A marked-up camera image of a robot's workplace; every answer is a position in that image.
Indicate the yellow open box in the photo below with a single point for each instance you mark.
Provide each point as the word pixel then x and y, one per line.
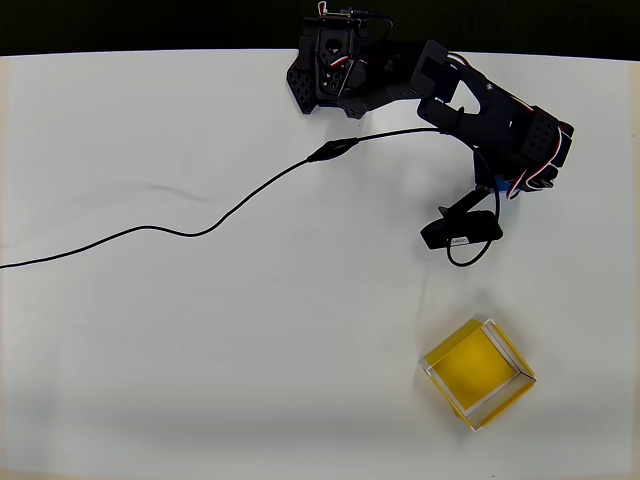
pixel 475 372

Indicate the black webcam on gripper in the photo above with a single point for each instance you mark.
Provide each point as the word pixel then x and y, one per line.
pixel 465 230

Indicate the blue block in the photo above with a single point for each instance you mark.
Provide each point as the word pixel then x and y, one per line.
pixel 506 187

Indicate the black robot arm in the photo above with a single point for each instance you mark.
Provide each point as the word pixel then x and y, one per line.
pixel 495 110

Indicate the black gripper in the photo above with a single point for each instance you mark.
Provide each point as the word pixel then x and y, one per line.
pixel 460 205

